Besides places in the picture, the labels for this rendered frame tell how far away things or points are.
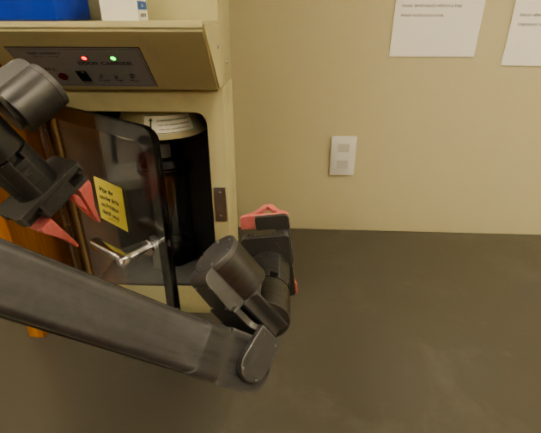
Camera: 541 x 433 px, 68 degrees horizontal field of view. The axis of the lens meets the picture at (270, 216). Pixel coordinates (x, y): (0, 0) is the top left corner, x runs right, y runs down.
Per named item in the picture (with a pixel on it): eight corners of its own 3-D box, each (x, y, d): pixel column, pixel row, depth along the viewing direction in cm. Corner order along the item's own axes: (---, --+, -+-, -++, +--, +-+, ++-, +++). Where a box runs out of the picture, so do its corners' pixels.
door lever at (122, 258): (118, 238, 67) (116, 224, 66) (155, 257, 62) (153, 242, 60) (88, 252, 63) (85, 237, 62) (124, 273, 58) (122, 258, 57)
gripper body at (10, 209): (4, 220, 52) (-46, 179, 47) (61, 165, 57) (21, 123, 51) (29, 230, 48) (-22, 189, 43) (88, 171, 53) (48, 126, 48)
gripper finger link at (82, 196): (61, 241, 59) (11, 199, 52) (94, 205, 62) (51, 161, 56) (88, 253, 55) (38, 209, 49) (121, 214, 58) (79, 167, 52)
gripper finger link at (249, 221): (288, 190, 61) (288, 220, 53) (293, 230, 65) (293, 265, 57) (244, 194, 62) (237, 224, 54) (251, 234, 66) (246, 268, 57)
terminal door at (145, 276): (88, 292, 86) (39, 99, 68) (185, 359, 69) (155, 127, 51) (84, 294, 85) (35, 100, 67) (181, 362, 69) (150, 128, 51)
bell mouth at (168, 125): (134, 118, 88) (130, 91, 86) (215, 118, 87) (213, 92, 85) (100, 140, 72) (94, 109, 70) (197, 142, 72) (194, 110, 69)
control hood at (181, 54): (31, 86, 68) (14, 20, 63) (223, 88, 66) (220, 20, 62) (-16, 99, 57) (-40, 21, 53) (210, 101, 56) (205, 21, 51)
